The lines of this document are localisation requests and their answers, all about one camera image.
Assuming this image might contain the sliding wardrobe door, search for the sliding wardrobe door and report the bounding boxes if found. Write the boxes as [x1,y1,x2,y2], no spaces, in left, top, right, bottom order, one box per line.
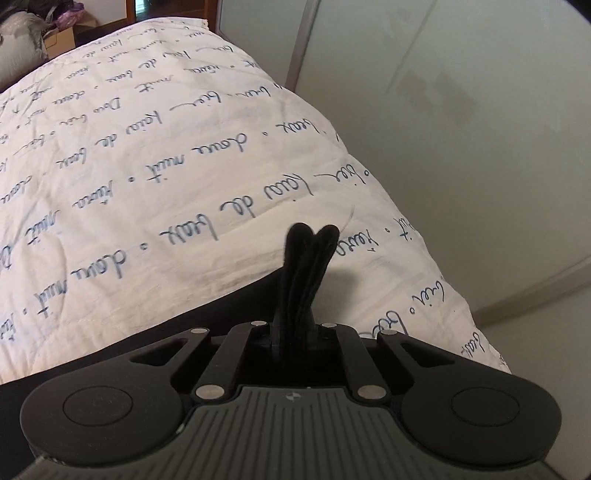
[216,0,591,324]

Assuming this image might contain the wooden door frame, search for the wooden door frame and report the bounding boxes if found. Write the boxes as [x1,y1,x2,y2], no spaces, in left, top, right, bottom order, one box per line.
[124,0,219,34]

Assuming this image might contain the purple bag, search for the purple bag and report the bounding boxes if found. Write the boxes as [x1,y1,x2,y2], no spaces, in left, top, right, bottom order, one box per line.
[52,8,88,30]

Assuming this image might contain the white printed blanket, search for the white printed blanket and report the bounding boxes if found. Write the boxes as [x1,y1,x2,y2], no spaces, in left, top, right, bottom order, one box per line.
[0,17,513,386]

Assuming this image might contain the cardboard box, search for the cardboard box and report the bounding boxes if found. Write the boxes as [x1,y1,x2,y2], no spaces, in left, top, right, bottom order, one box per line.
[42,27,77,62]

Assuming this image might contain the black pants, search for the black pants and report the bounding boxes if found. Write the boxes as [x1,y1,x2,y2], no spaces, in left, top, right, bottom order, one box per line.
[0,223,365,480]

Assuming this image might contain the grey pillow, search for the grey pillow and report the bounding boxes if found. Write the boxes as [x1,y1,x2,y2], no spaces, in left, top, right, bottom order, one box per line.
[0,22,49,86]

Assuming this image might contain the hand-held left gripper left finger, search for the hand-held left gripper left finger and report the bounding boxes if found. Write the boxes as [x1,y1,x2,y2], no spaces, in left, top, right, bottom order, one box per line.
[124,320,274,401]

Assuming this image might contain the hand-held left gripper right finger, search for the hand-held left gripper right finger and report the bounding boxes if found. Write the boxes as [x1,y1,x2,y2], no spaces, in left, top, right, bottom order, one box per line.
[314,322,467,401]

